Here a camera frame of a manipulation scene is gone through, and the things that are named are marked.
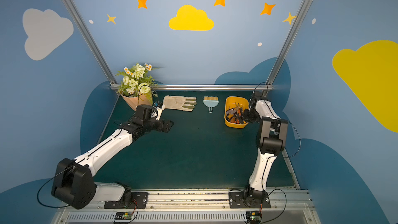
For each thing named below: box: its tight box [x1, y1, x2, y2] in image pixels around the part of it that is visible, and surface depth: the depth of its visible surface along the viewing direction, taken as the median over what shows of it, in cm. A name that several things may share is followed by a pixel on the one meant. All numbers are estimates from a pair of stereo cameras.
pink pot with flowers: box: [115, 63, 159, 111], surface depth 91 cm
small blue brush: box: [203, 95, 220, 114], surface depth 120 cm
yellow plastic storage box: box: [224, 95, 250, 129], surface depth 110 cm
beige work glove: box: [162, 95, 197, 112], surface depth 117 cm
